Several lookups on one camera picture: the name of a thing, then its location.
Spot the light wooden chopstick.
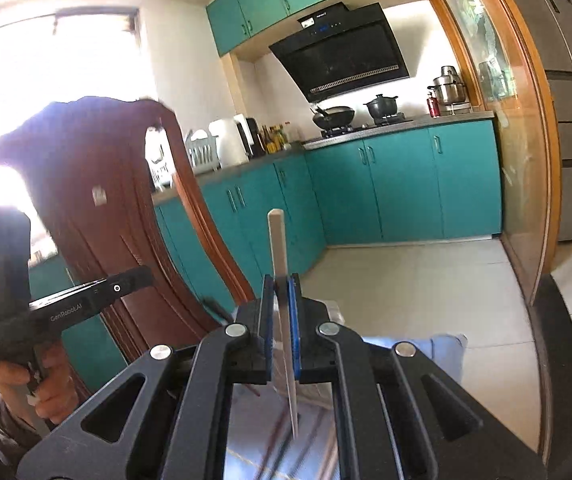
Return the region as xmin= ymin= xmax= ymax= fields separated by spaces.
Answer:
xmin=267 ymin=209 xmax=299 ymax=437

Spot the black lidded pot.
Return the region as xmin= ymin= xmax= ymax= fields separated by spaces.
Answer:
xmin=363 ymin=93 xmax=401 ymax=123

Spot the kitchen window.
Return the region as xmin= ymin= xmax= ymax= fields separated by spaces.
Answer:
xmin=0 ymin=7 xmax=141 ymax=281

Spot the carved wooden chair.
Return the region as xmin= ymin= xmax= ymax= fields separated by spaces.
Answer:
xmin=0 ymin=96 xmax=267 ymax=396

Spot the white countertop appliance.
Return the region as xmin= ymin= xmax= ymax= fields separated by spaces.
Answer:
xmin=208 ymin=115 xmax=251 ymax=168

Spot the black wok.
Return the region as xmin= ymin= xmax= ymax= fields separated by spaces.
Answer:
xmin=310 ymin=104 xmax=357 ymax=131

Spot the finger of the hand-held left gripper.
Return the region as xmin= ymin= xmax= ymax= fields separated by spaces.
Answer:
xmin=83 ymin=266 xmax=155 ymax=311

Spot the row of condiment bottles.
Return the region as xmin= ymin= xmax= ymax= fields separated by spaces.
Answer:
xmin=261 ymin=121 xmax=303 ymax=153

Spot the wooden framed glass door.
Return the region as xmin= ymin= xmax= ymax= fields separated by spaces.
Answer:
xmin=428 ymin=0 xmax=564 ymax=306

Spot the gas stove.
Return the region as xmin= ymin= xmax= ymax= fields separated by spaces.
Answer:
xmin=320 ymin=118 xmax=414 ymax=138

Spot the black range hood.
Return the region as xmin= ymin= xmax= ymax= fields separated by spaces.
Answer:
xmin=268 ymin=2 xmax=411 ymax=103

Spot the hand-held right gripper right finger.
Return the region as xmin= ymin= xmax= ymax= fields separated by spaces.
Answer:
xmin=288 ymin=272 xmax=549 ymax=480

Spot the person's left hand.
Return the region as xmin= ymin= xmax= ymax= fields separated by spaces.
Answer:
xmin=0 ymin=342 xmax=79 ymax=423

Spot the person's left forearm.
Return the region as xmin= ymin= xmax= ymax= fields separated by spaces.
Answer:
xmin=0 ymin=390 xmax=66 ymax=461

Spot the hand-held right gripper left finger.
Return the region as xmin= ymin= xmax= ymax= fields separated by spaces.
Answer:
xmin=16 ymin=274 xmax=274 ymax=480

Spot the dish rack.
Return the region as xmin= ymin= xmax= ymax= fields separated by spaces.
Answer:
xmin=185 ymin=129 xmax=223 ymax=173

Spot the grey countertop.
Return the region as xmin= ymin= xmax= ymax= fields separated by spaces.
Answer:
xmin=153 ymin=112 xmax=496 ymax=206

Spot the stainless steel pot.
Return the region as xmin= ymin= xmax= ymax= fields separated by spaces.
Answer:
xmin=427 ymin=66 xmax=469 ymax=107

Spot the black countertop appliance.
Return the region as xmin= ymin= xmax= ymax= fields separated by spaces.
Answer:
xmin=246 ymin=117 xmax=267 ymax=158

